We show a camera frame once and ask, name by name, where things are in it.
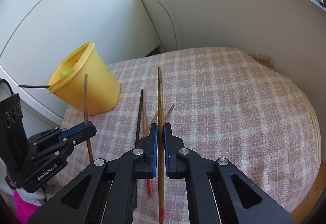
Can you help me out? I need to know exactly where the green plastic spoon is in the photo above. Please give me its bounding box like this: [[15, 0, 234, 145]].
[[60, 71, 68, 77]]

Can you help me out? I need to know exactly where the left gloved hand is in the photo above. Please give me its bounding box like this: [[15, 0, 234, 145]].
[[4, 157, 59, 207]]

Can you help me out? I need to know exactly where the yellow plastic container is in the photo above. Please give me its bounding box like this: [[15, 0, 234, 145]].
[[48, 42, 120, 115]]

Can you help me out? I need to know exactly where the pink checkered tablecloth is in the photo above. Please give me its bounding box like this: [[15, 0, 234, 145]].
[[61, 46, 319, 224]]

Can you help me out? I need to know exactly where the white cabinet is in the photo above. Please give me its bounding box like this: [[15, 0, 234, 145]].
[[1, 0, 160, 123]]

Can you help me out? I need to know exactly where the black camera box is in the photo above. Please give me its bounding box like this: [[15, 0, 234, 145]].
[[0, 93, 28, 171]]

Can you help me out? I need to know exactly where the white power cable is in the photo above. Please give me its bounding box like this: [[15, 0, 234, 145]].
[[152, 0, 179, 50]]

